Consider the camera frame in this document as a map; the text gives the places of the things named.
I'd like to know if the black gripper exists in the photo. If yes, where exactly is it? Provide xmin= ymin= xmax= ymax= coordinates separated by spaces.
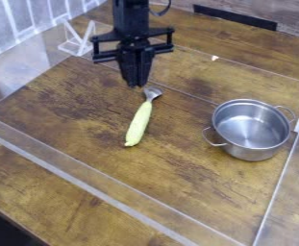
xmin=90 ymin=0 xmax=175 ymax=87

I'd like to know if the green handled metal spoon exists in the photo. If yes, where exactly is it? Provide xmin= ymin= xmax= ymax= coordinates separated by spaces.
xmin=124 ymin=86 xmax=163 ymax=147

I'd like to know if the small steel pot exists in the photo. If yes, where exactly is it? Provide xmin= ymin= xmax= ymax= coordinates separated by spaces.
xmin=202 ymin=99 xmax=295 ymax=161

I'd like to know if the black strip on table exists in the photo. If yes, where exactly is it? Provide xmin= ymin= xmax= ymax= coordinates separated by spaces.
xmin=193 ymin=4 xmax=278 ymax=31

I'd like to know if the clear acrylic triangle bracket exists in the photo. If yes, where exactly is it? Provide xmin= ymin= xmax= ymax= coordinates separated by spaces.
xmin=58 ymin=21 xmax=96 ymax=57

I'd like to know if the black cable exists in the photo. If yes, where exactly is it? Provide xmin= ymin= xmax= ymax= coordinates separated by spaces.
xmin=148 ymin=0 xmax=174 ymax=17

